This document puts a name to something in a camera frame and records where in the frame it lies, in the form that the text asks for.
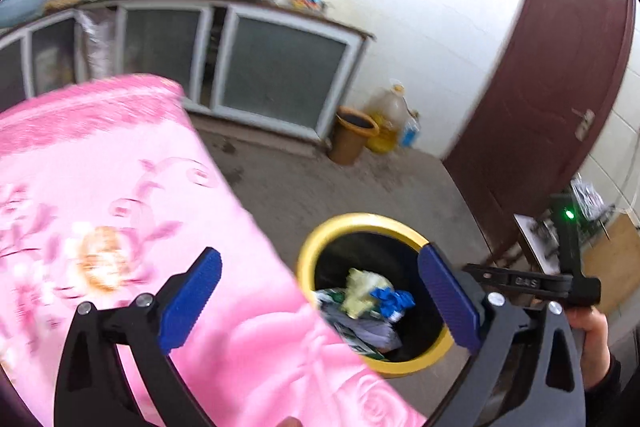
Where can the white framed glass cabinet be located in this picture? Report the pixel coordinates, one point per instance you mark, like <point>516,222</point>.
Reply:
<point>280,57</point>

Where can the small white green packet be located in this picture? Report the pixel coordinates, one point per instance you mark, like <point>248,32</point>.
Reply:
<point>370,332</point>

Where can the brown plastic bucket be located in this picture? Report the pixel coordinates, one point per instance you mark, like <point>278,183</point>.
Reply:
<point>347,142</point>

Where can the yellow oil jug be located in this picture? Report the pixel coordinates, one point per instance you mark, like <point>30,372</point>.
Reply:
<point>389,117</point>

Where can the person's right hand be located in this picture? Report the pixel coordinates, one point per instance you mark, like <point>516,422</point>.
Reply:
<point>592,342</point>

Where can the pink floral tablecloth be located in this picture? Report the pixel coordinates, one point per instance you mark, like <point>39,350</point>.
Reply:
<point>150,207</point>

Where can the blue wrapper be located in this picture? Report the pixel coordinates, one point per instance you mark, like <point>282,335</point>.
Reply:
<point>392,300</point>

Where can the yellow rimmed trash bin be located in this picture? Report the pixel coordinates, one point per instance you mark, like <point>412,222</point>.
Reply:
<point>310,257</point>

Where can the blue plastic bottle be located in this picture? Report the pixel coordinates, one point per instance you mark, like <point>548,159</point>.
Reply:
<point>410,134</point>

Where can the person's right forearm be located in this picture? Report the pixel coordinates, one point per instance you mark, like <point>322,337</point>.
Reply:
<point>607,387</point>

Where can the white woven sack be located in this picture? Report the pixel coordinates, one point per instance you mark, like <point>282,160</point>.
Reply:
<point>97,47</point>

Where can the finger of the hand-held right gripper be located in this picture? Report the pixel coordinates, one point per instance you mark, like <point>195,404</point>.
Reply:
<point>482,276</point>

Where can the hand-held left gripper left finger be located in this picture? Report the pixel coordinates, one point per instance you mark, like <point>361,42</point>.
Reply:
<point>192,302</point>

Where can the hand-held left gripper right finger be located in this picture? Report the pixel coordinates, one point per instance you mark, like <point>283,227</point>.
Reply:
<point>447,302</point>

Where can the blue plastic basket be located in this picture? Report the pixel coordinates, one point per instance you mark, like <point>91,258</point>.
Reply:
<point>20,7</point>

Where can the dark red door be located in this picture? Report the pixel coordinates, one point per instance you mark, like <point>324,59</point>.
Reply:
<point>550,82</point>

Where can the yellow wrapper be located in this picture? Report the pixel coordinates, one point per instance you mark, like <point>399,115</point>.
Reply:
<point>362,292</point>

